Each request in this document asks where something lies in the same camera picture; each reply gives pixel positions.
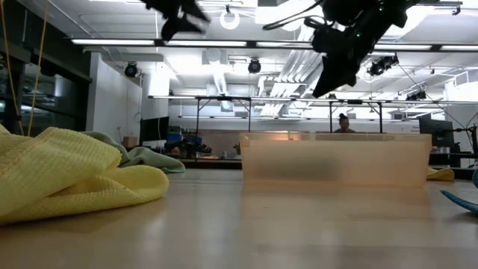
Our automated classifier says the yellow microfiber towel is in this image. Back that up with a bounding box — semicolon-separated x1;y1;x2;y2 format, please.
426;167;456;182

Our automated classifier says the black boom stand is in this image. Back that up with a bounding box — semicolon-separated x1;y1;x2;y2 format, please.
444;125;478;169

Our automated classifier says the white ceiling ring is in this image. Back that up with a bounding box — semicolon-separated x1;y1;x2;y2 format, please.
219;4;241;31

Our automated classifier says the white strip light bar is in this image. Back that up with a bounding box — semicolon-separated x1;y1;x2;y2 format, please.
69;36;478;53

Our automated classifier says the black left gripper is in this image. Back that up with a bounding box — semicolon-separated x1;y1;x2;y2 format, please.
141;0;210;41

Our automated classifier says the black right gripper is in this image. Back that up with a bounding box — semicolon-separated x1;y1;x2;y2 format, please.
304;0;408;99

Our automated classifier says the yellow waffle-weave towel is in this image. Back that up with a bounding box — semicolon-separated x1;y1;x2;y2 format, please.
0;124;170;226

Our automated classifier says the green microfiber towel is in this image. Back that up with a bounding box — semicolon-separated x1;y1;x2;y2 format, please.
81;130;187;174

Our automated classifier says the black computer monitor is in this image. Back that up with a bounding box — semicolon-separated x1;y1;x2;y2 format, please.
418;118;455;149
140;116;170;146

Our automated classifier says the black right camera cable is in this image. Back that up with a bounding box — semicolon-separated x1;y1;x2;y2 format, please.
262;0;326;31

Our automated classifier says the blue microfiber towel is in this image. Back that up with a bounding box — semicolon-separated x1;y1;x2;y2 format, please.
439;167;478;216

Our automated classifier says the orange translucent plastic bin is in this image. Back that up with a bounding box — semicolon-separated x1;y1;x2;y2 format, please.
239;131;433;189

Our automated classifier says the person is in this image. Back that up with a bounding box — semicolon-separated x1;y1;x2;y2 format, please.
333;113;356;135

